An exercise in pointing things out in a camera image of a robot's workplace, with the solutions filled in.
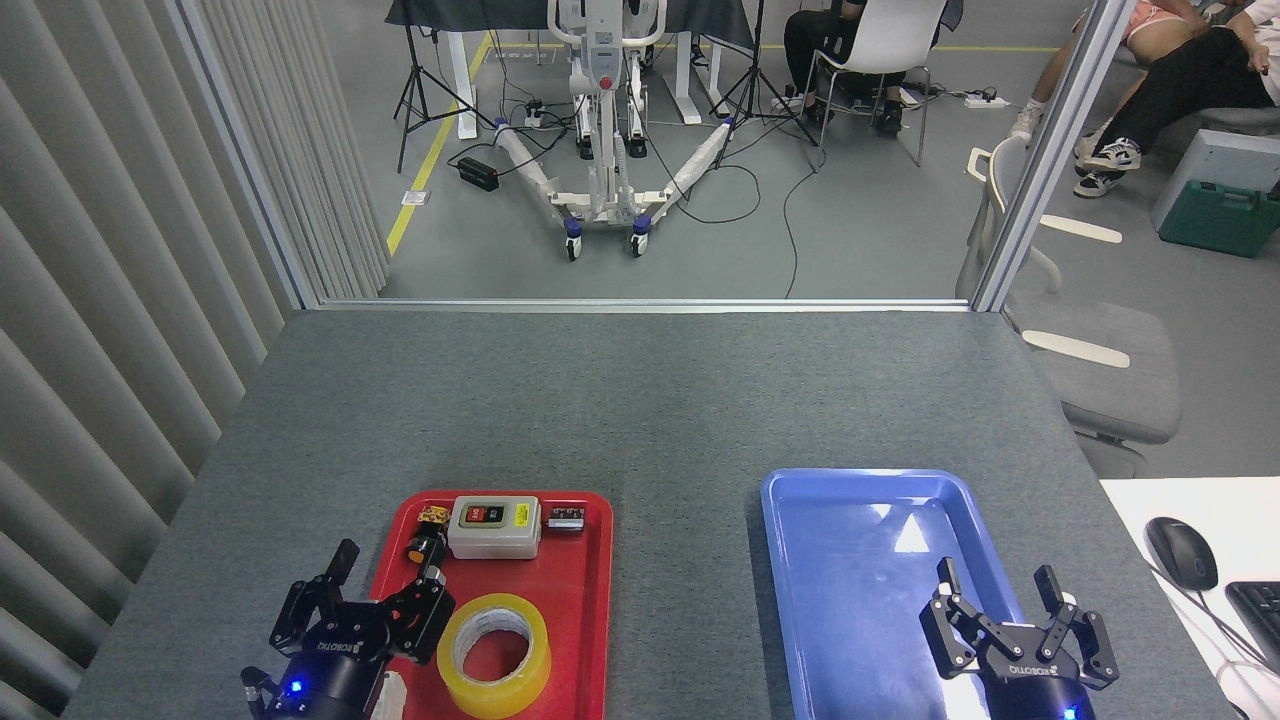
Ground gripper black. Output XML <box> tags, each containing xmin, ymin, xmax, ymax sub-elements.
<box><xmin>919</xmin><ymin>557</ymin><xmax>1122</xmax><ymax>720</ymax></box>
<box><xmin>265</xmin><ymin>539</ymin><xmax>457</xmax><ymax>720</ymax></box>

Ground yellow tape roll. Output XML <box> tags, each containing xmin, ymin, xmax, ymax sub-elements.
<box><xmin>437</xmin><ymin>593</ymin><xmax>552</xmax><ymax>720</ymax></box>

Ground black yellow push button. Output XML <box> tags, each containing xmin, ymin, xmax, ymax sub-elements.
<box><xmin>405</xmin><ymin>506</ymin><xmax>452</xmax><ymax>567</ymax></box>

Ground black computer mouse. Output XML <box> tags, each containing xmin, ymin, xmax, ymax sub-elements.
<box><xmin>1145</xmin><ymin>517</ymin><xmax>1220</xmax><ymax>591</ymax></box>

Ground blue plastic tray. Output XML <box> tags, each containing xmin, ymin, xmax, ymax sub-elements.
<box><xmin>760</xmin><ymin>468</ymin><xmax>1063</xmax><ymax>720</ymax></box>

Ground red plastic tray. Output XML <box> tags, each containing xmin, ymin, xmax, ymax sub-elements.
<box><xmin>368</xmin><ymin>490</ymin><xmax>614</xmax><ymax>720</ymax></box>

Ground black keyboard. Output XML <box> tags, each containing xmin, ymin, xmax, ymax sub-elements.
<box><xmin>1225</xmin><ymin>581</ymin><xmax>1280</xmax><ymax>674</ymax></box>

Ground white side table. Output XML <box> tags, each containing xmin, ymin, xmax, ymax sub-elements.
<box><xmin>1100</xmin><ymin>477</ymin><xmax>1280</xmax><ymax>720</ymax></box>

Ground grey upholstered chair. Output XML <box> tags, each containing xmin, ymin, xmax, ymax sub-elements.
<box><xmin>955</xmin><ymin>135</ymin><xmax>1183</xmax><ymax>479</ymax></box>

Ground grey vertical blinds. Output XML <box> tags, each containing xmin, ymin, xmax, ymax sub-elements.
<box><xmin>0</xmin><ymin>0</ymin><xmax>391</xmax><ymax>720</ymax></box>

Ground green plastic case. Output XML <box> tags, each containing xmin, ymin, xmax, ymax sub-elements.
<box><xmin>1159</xmin><ymin>179</ymin><xmax>1280</xmax><ymax>260</ymax></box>

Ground grey box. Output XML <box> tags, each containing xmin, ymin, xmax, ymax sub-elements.
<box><xmin>1150</xmin><ymin>128</ymin><xmax>1280</xmax><ymax>234</ymax></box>

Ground black tripod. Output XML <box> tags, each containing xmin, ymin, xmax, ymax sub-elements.
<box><xmin>393</xmin><ymin>20</ymin><xmax>497</xmax><ymax>174</ymax></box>
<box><xmin>708</xmin><ymin>0</ymin><xmax>822</xmax><ymax>172</ymax></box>

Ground white stand on wheels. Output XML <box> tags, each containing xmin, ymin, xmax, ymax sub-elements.
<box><xmin>493</xmin><ymin>0</ymin><xmax>747</xmax><ymax>262</ymax></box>

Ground person with black white shoes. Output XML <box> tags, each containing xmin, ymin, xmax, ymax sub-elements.
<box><xmin>1073</xmin><ymin>0</ymin><xmax>1280</xmax><ymax>199</ymax></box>

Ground white chair metal legs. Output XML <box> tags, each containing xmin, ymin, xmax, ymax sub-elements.
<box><xmin>803</xmin><ymin>0</ymin><xmax>951</xmax><ymax>167</ymax></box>

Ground person with bare legs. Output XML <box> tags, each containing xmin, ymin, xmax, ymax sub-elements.
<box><xmin>1008</xmin><ymin>0</ymin><xmax>1213</xmax><ymax>142</ymax></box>

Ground person seated on white chair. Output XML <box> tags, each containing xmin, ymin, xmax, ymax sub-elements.
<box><xmin>770</xmin><ymin>0</ymin><xmax>966</xmax><ymax>137</ymax></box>

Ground white switch box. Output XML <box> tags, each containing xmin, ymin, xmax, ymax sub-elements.
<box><xmin>447</xmin><ymin>496</ymin><xmax>542</xmax><ymax>561</ymax></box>

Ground mouse cable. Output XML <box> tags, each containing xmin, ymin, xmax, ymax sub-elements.
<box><xmin>1148</xmin><ymin>560</ymin><xmax>1280</xmax><ymax>691</ymax></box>

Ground silver frame rail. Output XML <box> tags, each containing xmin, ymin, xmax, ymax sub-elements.
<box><xmin>305</xmin><ymin>297</ymin><xmax>986</xmax><ymax>314</ymax></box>

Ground black floor cable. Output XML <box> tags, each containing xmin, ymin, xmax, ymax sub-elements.
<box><xmin>640</xmin><ymin>140</ymin><xmax>827</xmax><ymax>300</ymax></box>

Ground silver frame post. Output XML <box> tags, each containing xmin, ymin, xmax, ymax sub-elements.
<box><xmin>175</xmin><ymin>0</ymin><xmax>321</xmax><ymax>310</ymax></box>
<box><xmin>972</xmin><ymin>0</ymin><xmax>1138</xmax><ymax>313</ymax></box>

